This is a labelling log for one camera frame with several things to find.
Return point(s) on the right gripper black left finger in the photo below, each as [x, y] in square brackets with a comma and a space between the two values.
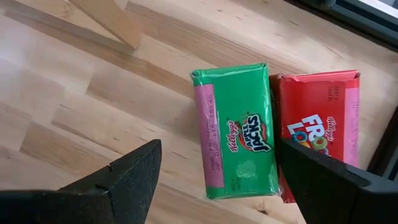
[124, 193]

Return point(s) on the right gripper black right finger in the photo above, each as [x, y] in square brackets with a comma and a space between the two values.
[335, 199]

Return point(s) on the red Froot Loops cereal box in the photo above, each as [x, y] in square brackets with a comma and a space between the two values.
[311, 99]

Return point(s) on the green Apple Jacks cereal box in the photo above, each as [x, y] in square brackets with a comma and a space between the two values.
[242, 102]

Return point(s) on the wooden slatted stepped shelf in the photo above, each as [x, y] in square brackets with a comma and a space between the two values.
[109, 18]

